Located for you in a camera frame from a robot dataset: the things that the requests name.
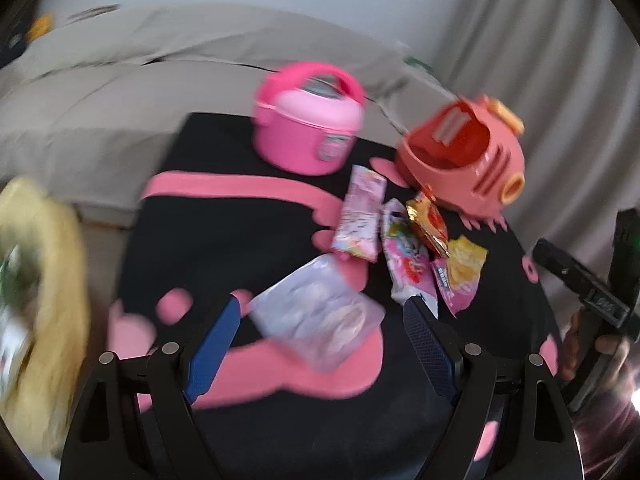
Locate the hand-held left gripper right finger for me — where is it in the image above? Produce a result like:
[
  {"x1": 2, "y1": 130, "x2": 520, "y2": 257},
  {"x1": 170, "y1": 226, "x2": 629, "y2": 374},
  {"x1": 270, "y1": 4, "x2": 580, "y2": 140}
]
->
[{"x1": 402, "y1": 296, "x2": 586, "y2": 480}]

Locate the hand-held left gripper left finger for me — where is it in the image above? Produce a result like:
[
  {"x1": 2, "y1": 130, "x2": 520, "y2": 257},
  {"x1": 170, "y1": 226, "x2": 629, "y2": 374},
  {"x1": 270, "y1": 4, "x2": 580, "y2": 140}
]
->
[{"x1": 59, "y1": 296, "x2": 243, "y2": 480}]

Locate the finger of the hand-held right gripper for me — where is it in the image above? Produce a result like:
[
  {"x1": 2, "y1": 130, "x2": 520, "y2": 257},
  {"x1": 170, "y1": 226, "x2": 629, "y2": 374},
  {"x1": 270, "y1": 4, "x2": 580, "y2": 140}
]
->
[
  {"x1": 611, "y1": 209, "x2": 640, "y2": 281},
  {"x1": 532, "y1": 237, "x2": 630, "y2": 328}
]

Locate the yellow pink snack packet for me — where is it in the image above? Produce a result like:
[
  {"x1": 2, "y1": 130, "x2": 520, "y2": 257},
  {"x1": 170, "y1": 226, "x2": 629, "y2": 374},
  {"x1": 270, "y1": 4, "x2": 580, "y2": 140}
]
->
[{"x1": 431, "y1": 236, "x2": 488, "y2": 318}]

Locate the white packet with colourful print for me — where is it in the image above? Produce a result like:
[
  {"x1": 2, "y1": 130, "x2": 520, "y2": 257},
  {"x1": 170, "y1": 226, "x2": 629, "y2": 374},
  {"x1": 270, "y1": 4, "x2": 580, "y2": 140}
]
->
[{"x1": 381, "y1": 199, "x2": 441, "y2": 320}]

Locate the clear plastic packet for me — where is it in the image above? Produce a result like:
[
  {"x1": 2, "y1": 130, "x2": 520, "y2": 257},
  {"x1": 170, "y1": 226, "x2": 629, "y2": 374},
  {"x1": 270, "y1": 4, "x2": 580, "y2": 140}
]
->
[{"x1": 247, "y1": 254, "x2": 386, "y2": 374}]

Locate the red gold snack wrapper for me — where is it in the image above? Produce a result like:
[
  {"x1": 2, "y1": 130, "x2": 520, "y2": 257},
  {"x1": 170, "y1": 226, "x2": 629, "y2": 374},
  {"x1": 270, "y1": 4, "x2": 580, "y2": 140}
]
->
[{"x1": 406, "y1": 185, "x2": 451, "y2": 259}]

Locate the pink white snack packet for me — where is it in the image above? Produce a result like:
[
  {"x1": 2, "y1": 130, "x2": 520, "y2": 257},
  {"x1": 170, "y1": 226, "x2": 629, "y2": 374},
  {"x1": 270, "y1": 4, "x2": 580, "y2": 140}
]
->
[{"x1": 331, "y1": 165, "x2": 388, "y2": 263}]

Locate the heap of wrappers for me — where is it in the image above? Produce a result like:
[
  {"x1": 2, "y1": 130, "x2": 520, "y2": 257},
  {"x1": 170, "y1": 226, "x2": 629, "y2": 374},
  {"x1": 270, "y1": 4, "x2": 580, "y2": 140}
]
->
[{"x1": 0, "y1": 245, "x2": 41, "y2": 391}]

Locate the person's right forearm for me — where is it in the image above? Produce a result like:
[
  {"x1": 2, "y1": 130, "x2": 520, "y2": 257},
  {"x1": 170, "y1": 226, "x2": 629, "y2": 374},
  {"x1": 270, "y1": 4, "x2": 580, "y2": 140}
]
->
[{"x1": 575, "y1": 385, "x2": 640, "y2": 468}]

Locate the person's right hand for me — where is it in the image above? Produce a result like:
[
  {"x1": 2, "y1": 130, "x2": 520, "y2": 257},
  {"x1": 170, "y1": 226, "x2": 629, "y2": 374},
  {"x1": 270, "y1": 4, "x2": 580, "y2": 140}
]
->
[{"x1": 560, "y1": 310, "x2": 632, "y2": 386}]

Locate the black pink printed cloth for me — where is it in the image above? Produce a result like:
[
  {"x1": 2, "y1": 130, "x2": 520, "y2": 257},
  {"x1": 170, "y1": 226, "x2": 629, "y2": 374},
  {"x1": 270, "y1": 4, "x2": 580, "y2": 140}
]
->
[{"x1": 107, "y1": 112, "x2": 566, "y2": 480}]

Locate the salmon pink toy basket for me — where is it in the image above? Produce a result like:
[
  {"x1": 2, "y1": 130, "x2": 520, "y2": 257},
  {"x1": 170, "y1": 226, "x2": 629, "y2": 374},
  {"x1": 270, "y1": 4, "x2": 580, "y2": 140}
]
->
[{"x1": 395, "y1": 94, "x2": 526, "y2": 218}]

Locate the grey curtain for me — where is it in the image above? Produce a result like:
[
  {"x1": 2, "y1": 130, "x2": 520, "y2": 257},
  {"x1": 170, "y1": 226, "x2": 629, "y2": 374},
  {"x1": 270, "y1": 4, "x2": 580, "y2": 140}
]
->
[{"x1": 435, "y1": 0, "x2": 640, "y2": 311}]

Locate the pink toy rice cooker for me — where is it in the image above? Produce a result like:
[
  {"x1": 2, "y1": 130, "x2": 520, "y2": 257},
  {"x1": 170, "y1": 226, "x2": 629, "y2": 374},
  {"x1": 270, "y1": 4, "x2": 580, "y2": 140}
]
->
[{"x1": 252, "y1": 62, "x2": 366, "y2": 177}]

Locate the grey sofa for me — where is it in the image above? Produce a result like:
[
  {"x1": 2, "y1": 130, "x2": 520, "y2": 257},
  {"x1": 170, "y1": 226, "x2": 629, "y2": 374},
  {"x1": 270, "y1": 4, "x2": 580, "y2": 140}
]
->
[{"x1": 0, "y1": 2, "x2": 436, "y2": 221}]

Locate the grey sofa cover cloth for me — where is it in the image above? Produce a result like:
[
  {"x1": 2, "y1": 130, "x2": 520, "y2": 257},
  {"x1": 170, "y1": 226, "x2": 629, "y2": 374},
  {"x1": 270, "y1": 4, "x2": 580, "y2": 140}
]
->
[{"x1": 0, "y1": 2, "x2": 436, "y2": 161}]

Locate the dark blue bag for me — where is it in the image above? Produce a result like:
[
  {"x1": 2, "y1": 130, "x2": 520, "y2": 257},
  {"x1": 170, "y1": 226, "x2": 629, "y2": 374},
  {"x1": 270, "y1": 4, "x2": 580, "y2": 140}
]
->
[{"x1": 0, "y1": 25, "x2": 26, "y2": 68}]

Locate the yellow plush toy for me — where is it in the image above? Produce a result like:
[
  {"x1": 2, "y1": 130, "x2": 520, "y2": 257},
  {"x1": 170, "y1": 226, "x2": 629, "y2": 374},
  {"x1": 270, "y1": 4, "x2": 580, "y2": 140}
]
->
[{"x1": 27, "y1": 12, "x2": 53, "y2": 41}]

